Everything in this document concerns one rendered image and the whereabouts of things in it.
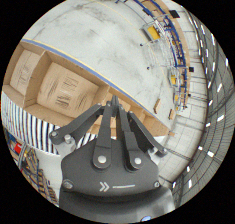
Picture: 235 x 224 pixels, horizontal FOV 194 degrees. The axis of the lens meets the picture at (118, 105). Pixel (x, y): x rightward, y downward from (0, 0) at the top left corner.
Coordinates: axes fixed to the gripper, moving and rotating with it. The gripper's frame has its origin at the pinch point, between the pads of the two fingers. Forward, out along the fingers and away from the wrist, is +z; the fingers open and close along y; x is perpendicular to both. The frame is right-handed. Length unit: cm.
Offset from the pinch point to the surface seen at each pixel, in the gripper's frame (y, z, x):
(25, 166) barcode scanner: -66, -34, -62
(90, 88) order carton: -16.1, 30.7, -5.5
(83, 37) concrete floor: -90, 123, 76
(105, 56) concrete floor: -34, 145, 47
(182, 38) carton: 234, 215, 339
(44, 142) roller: -56, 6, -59
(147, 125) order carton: 59, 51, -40
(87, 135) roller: -15, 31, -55
